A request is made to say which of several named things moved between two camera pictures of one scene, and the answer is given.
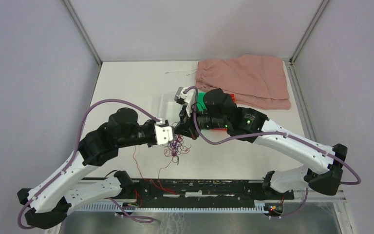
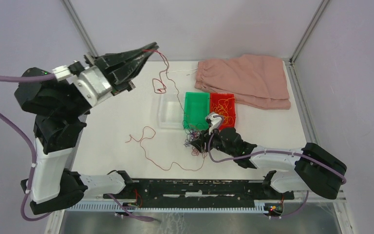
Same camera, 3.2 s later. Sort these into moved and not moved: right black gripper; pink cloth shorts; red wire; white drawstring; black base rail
Moved: red wire; right black gripper
Not moved: white drawstring; black base rail; pink cloth shorts
